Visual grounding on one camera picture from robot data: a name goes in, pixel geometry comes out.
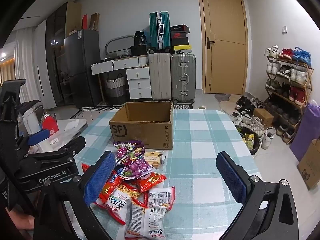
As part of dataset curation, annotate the yellow and black shoebox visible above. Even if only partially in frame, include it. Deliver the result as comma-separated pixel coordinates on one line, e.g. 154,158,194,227
172,44,193,54

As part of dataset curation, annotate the red gift box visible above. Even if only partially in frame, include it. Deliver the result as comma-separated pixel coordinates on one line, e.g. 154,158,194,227
42,116,60,134

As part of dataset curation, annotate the small white snack packet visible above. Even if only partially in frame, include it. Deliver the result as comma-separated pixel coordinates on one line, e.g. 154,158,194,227
147,186,176,210

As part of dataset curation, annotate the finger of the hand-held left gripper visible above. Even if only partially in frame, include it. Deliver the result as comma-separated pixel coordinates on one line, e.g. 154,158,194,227
15,129,50,153
19,136,86,167

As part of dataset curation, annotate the person's left forearm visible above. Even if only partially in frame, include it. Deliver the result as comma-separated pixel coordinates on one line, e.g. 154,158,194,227
11,206,34,231

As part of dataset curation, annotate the teal suitcase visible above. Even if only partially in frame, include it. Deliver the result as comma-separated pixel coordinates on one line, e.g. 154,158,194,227
149,12,171,51

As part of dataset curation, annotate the dark glass wardrobe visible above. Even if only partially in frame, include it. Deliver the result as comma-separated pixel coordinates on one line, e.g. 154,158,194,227
45,2,75,108

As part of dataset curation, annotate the grey door mat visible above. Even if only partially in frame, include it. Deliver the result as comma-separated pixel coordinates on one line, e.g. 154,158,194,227
214,93,232,102

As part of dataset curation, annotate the red noodle snack packet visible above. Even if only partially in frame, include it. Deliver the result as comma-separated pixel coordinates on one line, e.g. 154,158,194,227
94,172,141,226

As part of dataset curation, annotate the brown paper bag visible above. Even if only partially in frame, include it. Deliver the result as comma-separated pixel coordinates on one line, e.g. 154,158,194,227
90,13,100,32

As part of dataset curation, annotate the blue snack packet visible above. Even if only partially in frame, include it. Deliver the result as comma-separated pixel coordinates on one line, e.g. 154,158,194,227
110,167,127,182

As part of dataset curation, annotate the pile of dark and white shoes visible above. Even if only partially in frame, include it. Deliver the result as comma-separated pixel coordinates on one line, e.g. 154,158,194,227
232,95,266,137

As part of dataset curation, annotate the oval beige mat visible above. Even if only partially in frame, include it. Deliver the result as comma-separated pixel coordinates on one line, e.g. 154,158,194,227
219,96,241,113

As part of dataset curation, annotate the small brown cardboard box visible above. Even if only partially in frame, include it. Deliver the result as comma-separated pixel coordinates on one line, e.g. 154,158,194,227
253,108,274,128

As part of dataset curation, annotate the shoe rack with shoes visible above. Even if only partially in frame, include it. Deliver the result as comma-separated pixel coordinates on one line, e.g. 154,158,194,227
264,45,312,142

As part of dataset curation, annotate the white high-top sneaker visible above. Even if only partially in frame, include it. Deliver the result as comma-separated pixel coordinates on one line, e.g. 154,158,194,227
261,127,276,150

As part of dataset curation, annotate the white drawer cabinet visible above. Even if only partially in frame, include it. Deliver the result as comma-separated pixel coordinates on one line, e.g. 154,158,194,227
126,67,152,99

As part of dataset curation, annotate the white curtain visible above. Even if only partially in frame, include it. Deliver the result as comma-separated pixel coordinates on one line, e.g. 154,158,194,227
14,27,36,103

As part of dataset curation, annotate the yellow snack packet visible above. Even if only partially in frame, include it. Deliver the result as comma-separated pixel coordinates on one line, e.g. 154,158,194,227
243,133,255,148

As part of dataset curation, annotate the silver suitcase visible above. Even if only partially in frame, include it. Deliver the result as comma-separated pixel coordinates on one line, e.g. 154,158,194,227
171,53,196,104

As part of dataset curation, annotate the grey refrigerator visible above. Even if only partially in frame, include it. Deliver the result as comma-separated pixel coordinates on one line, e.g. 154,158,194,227
63,29,102,107

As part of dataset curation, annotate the white tissue paper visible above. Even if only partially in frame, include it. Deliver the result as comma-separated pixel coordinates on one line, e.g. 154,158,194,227
63,119,81,131

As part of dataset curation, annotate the white desk with drawers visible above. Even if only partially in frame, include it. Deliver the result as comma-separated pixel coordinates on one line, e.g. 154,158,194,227
90,56,150,105

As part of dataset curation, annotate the white barcode snack packet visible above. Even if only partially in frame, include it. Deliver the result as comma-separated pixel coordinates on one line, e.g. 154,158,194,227
124,200,167,239

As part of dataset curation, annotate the cream suitcase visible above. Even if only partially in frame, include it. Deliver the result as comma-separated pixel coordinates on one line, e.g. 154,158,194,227
148,52,172,101

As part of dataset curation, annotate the wooden door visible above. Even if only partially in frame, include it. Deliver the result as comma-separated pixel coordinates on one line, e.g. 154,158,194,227
197,0,249,95

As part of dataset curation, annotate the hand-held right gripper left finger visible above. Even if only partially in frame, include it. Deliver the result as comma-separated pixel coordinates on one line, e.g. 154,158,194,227
34,151,117,240

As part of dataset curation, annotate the oval metal frame mirror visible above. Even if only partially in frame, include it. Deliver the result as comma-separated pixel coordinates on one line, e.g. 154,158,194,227
105,36,136,56

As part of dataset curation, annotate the purple cartoon snack packet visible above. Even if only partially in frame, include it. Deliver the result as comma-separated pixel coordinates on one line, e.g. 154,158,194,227
113,140,145,161

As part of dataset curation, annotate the purple gift bag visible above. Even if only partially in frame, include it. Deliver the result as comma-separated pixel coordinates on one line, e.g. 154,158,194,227
289,100,320,162

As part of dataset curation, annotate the beige cake packet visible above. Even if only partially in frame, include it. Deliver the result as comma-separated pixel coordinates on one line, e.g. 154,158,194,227
144,151,167,172

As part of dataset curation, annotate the purple grape gummy packet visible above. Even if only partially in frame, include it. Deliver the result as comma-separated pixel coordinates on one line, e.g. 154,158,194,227
117,155,156,178

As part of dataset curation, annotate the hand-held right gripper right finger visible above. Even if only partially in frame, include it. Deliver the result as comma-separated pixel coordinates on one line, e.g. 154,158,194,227
216,151,299,240

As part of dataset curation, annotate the large black bag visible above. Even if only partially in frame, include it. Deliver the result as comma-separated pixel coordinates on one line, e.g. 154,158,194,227
130,45,150,56

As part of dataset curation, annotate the red cookie packet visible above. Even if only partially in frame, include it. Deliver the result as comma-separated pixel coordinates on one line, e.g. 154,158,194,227
136,172,167,193

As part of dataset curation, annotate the small red snack packet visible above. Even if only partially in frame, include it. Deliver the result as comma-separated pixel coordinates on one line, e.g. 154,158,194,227
81,164,95,178

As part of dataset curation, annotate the black trash bin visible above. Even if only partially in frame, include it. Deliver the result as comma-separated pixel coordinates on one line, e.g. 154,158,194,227
239,126,262,156

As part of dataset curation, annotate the black padded chair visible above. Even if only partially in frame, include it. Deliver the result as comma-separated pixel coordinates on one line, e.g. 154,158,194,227
17,100,43,117

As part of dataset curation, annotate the wooden shoe rack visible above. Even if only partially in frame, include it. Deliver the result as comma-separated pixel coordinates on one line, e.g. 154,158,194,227
264,54,314,145

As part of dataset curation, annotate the white wardrobe door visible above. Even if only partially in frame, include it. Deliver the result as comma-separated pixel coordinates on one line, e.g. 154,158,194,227
33,20,57,109

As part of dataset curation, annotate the woven laundry basket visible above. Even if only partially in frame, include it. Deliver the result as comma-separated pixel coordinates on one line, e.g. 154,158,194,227
105,77,127,106

